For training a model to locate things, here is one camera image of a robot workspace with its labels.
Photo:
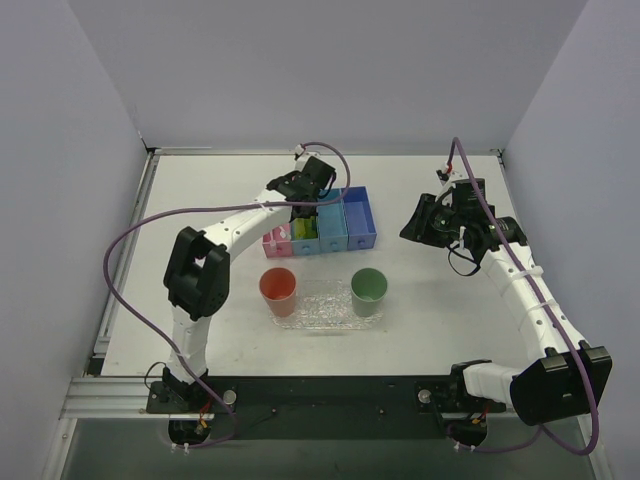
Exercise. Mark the clear textured tray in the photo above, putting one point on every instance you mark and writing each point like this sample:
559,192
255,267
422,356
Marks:
359,323

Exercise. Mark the orange plastic cup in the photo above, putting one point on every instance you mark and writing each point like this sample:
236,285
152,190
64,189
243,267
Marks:
278,288

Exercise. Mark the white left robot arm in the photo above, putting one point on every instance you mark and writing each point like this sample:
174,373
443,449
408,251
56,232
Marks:
197,277

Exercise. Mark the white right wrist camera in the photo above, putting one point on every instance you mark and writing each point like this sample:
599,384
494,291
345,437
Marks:
447,175

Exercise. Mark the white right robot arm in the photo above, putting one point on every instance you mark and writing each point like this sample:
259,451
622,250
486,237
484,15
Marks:
566,376

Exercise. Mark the light blue drawer bin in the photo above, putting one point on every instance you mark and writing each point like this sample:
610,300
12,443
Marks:
331,225

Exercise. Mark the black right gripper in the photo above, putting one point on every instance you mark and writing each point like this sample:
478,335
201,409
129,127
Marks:
427,220

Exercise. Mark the aluminium table frame rail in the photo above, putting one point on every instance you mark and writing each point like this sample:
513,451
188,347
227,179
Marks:
327,279

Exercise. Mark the dark blue drawer bin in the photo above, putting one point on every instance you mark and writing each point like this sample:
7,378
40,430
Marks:
362,233

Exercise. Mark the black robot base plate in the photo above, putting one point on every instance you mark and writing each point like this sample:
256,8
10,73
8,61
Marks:
321,408

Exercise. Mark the large green toothpaste tube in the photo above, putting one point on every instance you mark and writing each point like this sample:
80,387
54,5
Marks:
307,228

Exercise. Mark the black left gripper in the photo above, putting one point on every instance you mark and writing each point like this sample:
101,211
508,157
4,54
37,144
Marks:
304,201

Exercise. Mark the teal drawer bin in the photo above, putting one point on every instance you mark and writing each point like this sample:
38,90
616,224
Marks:
303,247

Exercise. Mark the green plastic cup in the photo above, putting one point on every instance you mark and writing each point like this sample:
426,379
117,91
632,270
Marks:
369,287

